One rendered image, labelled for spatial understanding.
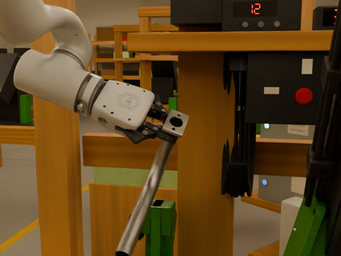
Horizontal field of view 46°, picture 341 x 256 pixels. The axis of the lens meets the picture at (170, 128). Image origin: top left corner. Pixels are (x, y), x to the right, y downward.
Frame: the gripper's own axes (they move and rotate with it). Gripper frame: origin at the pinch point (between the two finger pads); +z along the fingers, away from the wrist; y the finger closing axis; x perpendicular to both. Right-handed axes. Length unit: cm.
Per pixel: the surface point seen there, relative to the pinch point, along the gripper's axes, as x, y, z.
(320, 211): -13.5, -15.7, 25.1
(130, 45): -3.7, 14.2, -14.5
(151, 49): -4.7, 14.3, -10.0
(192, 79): 4.8, 21.0, 0.4
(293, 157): 15.5, 19.9, 31.9
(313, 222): -11.9, -16.8, 24.9
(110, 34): 655, 793, -256
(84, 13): 642, 820, -345
